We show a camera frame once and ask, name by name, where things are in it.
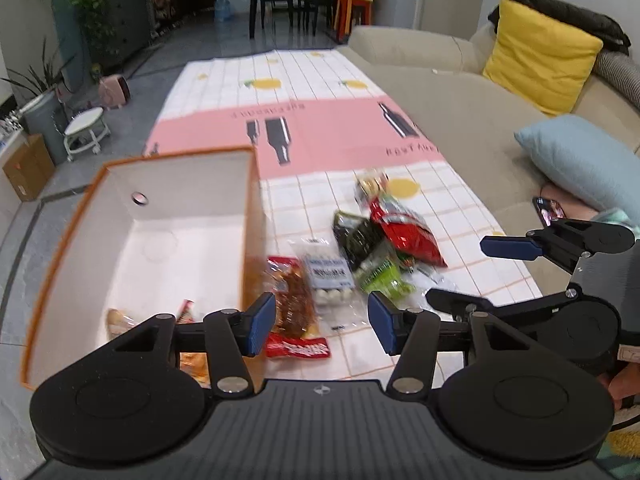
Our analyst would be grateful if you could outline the grey cabinet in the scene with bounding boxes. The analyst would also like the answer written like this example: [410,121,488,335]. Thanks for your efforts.
[102,0,153,68]

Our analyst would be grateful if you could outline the yellow and clear snack packet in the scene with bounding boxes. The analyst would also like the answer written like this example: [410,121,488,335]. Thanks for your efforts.
[354,170,393,211]

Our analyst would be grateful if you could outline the pink heater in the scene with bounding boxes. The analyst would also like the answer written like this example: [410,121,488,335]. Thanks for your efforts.
[98,74,132,110]

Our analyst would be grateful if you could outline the long-leaf plant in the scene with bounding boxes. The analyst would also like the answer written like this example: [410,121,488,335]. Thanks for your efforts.
[0,35,76,107]

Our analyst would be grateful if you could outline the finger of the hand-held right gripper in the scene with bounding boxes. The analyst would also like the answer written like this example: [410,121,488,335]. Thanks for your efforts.
[426,287,581,328]
[480,220,598,273]

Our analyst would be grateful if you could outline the black dining chair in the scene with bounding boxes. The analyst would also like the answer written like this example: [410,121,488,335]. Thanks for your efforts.
[259,0,297,29]

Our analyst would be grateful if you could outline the clear packet of white balls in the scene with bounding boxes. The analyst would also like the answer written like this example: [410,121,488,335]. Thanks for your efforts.
[292,239,368,333]

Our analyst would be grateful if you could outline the pink and white printed mat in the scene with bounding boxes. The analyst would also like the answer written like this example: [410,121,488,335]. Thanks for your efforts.
[142,49,544,381]

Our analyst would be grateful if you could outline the light blue pillow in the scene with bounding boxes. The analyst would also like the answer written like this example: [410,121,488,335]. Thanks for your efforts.
[514,114,640,212]

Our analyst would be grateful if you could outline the orange and white cardboard box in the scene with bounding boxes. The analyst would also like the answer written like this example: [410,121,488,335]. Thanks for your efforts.
[20,146,268,391]

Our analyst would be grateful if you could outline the black cloth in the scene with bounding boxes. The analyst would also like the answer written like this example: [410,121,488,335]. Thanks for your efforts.
[487,0,632,54]

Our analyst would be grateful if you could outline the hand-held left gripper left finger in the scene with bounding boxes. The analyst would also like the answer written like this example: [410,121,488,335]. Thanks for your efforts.
[107,292,277,395]

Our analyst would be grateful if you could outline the pile of small trinkets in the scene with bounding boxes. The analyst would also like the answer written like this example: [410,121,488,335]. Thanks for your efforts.
[0,109,26,153]

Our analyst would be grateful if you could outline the clear packet of brown meat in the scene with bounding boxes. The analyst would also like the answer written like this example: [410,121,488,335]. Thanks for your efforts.
[265,255,332,361]

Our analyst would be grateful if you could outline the smartphone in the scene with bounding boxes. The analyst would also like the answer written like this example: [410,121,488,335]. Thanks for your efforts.
[532,196,567,227]

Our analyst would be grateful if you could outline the yellow pillow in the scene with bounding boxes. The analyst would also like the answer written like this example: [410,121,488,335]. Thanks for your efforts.
[481,0,604,117]

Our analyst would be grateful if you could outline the dark green snack packet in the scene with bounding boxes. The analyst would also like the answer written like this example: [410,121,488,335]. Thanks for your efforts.
[332,210,388,271]

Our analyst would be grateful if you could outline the red snack packet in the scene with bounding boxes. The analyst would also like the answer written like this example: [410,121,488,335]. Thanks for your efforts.
[369,197,448,268]

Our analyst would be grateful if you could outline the person's right hand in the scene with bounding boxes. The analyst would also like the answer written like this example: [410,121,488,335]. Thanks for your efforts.
[607,357,640,409]

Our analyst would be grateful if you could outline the striped grey pillow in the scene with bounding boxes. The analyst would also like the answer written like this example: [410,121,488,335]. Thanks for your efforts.
[592,49,640,107]

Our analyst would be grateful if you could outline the grey bin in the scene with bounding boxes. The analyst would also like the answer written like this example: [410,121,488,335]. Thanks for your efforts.
[22,91,69,165]

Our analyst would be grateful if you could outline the orange snack packet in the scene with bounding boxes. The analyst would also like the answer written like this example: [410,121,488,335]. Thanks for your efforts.
[179,352,211,387]

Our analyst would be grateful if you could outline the stacked orange and red stools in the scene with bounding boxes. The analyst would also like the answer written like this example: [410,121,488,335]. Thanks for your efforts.
[331,0,377,42]

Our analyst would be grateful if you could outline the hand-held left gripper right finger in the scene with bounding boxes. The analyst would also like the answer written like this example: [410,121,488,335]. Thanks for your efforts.
[367,291,538,395]

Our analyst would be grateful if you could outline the brown cardboard box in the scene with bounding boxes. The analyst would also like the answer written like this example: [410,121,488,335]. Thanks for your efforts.
[2,133,56,202]

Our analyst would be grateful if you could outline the beige sofa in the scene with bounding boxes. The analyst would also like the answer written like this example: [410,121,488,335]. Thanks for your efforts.
[345,22,640,243]

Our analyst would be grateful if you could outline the leafy green plant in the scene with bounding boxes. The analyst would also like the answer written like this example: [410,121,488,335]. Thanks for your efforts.
[70,0,132,63]

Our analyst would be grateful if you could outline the patterned clothing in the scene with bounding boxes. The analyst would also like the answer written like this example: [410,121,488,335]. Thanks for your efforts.
[602,407,640,480]

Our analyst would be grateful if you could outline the green sausage packet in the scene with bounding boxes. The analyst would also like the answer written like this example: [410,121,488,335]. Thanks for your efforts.
[356,250,417,301]

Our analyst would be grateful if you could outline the bread packet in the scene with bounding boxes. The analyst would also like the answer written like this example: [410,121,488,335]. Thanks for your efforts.
[106,307,138,339]

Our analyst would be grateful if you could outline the white wheeled stool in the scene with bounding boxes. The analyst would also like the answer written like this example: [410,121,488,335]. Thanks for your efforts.
[63,107,112,162]

